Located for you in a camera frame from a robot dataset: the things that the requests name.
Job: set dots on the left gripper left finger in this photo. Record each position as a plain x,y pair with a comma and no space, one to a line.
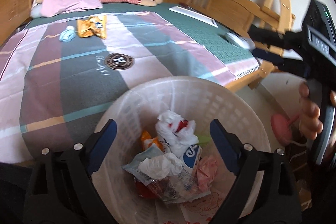
61,189

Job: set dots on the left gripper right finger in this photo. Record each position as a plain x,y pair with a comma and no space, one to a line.
277,200

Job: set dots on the clear plastic barcode wrapper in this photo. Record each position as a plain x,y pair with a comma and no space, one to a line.
184,187

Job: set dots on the white plastic trash basket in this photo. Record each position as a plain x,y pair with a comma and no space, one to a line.
193,99

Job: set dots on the blue face mask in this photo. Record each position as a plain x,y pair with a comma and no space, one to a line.
68,34

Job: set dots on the orange snack bag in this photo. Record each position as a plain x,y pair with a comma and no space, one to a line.
93,26

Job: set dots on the person's right hand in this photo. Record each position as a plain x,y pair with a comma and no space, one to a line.
310,125

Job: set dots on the white handheld mite vacuum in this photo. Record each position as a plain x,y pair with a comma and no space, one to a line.
238,41

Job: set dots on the pink round fan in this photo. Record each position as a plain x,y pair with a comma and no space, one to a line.
281,127

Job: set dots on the green patterned mattress cover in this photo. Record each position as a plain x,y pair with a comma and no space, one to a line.
210,37

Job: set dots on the crumpled white tissue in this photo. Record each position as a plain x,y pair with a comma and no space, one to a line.
160,167

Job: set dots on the white red plastic bag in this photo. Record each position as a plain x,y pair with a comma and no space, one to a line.
175,133

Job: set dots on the pink grey striped sheet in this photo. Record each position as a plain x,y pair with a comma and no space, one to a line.
68,86

